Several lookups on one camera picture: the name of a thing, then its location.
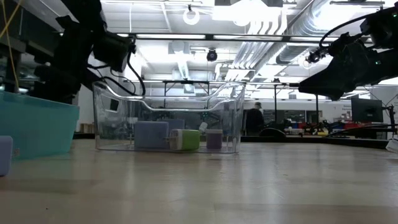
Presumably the black computer monitor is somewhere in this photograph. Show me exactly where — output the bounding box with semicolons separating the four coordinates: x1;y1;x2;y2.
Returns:
351;98;384;124

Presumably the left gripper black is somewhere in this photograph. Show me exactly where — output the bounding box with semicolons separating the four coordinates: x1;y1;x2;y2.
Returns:
32;14;96;104

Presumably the light blue plug charger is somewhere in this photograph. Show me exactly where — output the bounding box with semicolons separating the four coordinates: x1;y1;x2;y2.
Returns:
161;118;186;132
134;120;170;149
0;136;21;177

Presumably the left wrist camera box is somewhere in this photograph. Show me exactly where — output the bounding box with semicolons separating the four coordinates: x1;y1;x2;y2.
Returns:
92;30;137;73

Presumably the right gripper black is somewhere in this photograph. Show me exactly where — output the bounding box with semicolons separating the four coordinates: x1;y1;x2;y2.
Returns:
297;32;398;101

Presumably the gripper cable loop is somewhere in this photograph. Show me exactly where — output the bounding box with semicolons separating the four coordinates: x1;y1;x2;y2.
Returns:
86;46;147;97
318;12;376;52

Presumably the black workstation frame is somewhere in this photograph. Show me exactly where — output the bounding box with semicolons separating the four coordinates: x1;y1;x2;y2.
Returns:
136;79;212;101
242;81;324;131

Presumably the black office chair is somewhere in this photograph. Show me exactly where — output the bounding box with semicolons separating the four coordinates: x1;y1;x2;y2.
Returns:
258;126;287;138

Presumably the green cube charger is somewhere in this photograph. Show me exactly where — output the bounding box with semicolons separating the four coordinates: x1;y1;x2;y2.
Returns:
164;129;201;152

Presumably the teal translucent tray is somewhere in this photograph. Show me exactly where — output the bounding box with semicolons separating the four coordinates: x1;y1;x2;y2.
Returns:
0;90;81;160

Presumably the right gripper cable loop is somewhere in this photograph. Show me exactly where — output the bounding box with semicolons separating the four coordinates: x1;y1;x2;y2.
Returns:
318;12;376;52

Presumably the clear plastic bin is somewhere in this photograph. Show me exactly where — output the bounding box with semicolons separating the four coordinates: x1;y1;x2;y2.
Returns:
92;81;246;155

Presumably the round ceiling lamp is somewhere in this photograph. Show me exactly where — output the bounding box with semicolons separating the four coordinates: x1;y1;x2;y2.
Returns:
182;4;201;26

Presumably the white lamp shade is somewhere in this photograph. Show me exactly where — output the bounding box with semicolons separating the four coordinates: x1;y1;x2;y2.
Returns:
385;138;398;154

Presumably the yellow hanging cable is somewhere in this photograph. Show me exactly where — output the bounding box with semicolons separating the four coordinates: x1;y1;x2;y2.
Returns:
0;0;23;91

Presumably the left gripper cable loop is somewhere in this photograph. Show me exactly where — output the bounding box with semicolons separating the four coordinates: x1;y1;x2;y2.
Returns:
86;46;147;97

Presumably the person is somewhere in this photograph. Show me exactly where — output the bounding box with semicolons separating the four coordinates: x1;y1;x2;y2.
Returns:
245;101;265;136

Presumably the silver ventilation duct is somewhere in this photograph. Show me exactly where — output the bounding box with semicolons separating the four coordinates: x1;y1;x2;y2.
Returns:
273;0;349;65

